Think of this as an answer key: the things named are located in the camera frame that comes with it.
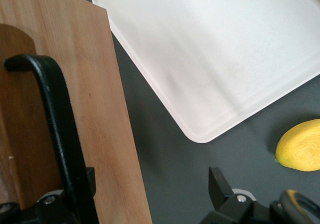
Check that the yellow lemon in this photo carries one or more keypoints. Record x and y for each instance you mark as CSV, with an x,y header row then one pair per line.
x,y
300,146

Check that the cream rectangular plastic tray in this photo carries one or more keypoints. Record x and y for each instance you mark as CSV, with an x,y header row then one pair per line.
x,y
212,47

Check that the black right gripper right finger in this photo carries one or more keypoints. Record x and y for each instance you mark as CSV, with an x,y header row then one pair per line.
x,y
225,204

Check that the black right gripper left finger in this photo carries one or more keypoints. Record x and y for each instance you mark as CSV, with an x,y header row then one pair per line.
x,y
50,209

